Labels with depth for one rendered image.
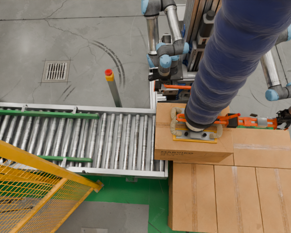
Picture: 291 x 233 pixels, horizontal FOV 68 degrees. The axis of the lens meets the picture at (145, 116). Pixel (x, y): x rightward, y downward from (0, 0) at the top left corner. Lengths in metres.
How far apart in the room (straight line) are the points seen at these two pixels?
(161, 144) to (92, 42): 2.43
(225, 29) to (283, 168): 1.91
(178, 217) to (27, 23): 3.72
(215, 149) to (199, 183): 0.57
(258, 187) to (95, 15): 3.43
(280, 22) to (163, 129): 1.18
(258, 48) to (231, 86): 0.26
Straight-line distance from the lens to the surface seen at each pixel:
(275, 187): 2.47
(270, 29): 0.80
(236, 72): 0.95
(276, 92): 1.54
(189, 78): 2.13
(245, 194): 2.34
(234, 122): 1.71
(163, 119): 1.77
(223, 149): 1.77
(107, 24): 3.92
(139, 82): 3.17
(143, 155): 2.21
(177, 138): 1.70
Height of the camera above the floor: 2.71
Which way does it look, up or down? 67 degrees down
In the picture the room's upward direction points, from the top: 3 degrees counter-clockwise
